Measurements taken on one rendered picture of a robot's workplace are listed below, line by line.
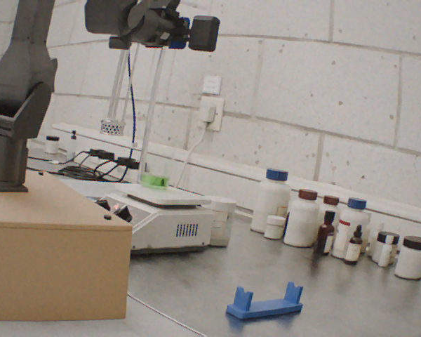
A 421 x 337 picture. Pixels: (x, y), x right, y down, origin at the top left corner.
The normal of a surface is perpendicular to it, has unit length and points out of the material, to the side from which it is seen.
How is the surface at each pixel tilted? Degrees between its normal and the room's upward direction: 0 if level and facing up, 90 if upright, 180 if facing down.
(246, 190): 90
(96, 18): 124
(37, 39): 93
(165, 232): 90
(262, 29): 90
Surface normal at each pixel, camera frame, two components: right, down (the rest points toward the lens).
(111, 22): -0.39, 0.57
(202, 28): -0.36, 0.05
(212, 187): -0.72, -0.05
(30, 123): 0.92, 0.22
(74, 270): 0.68, 0.18
